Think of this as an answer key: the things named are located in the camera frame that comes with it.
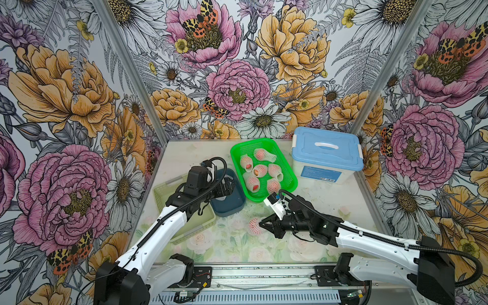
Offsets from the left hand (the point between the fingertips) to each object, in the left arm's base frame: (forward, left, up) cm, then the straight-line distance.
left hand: (226, 190), depth 80 cm
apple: (-14, -12, -4) cm, 19 cm away
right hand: (-15, -14, -3) cm, 21 cm away
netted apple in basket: (+23, -8, -9) cm, 26 cm away
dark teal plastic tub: (+4, -2, -18) cm, 18 cm away
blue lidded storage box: (+18, -46, +1) cm, 50 cm away
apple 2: (+28, -18, -10) cm, 35 cm away
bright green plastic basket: (+10, -30, -9) cm, 32 cm away
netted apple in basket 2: (+17, -15, -9) cm, 25 cm away
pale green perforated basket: (-10, +14, -12) cm, 21 cm away
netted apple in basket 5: (+8, -22, -10) cm, 25 cm away
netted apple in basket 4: (+10, -11, -9) cm, 18 cm away
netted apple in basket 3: (+17, -23, -9) cm, 30 cm away
